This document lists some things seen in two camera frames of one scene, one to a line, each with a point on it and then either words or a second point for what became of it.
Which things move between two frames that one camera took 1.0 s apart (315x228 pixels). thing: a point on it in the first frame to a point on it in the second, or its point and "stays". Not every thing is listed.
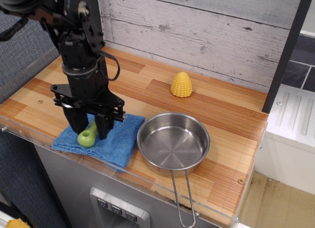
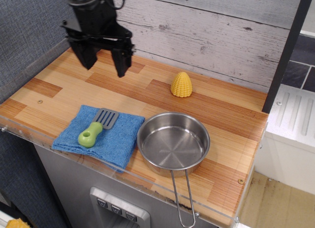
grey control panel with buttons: (109, 211) stays
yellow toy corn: (181, 85) stays
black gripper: (89, 91) to (95, 26)
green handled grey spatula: (87, 137) stays
